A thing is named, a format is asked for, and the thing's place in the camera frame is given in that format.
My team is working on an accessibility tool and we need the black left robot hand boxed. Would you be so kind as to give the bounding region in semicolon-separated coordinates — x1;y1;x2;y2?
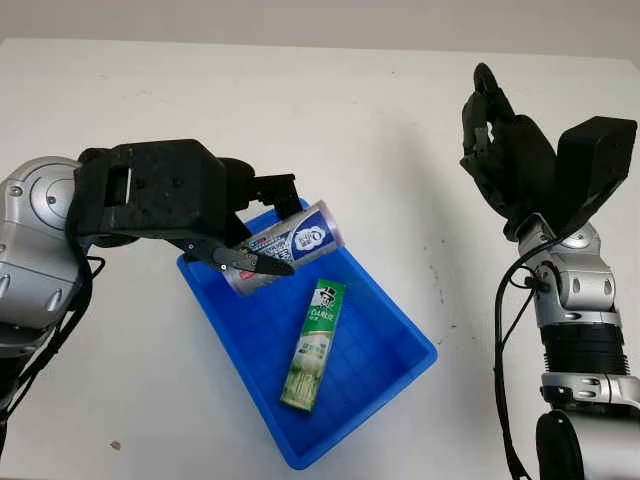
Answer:
169;157;301;277

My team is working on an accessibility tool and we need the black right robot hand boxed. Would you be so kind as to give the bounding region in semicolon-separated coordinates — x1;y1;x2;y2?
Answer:
459;62;559;236

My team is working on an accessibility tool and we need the silver blue wipes canister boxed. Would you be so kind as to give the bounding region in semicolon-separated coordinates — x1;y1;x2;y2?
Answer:
223;199;347;300

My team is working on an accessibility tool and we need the green toothpaste box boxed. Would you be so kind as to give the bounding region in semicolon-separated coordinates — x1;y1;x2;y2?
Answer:
278;278;348;414

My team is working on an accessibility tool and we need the blue plastic tray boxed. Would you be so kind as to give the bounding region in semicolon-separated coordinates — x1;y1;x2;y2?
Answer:
176;197;440;472

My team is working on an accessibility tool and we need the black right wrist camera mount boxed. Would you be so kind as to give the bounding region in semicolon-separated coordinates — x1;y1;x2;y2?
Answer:
544;115;639;237

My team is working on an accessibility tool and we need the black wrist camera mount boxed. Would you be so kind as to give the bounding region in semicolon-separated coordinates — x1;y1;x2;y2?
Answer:
544;115;639;237
68;138;240;252

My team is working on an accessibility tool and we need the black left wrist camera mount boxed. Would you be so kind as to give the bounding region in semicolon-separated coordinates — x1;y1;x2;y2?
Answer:
68;138;240;252

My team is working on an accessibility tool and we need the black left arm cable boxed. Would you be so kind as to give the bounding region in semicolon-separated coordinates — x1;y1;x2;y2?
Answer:
0;234;107;429

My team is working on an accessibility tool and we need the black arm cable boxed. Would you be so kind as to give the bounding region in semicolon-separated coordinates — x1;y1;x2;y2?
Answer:
492;228;562;480
0;234;107;429

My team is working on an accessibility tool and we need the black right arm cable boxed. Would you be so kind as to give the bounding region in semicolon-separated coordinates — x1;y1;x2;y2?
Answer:
492;228;562;480

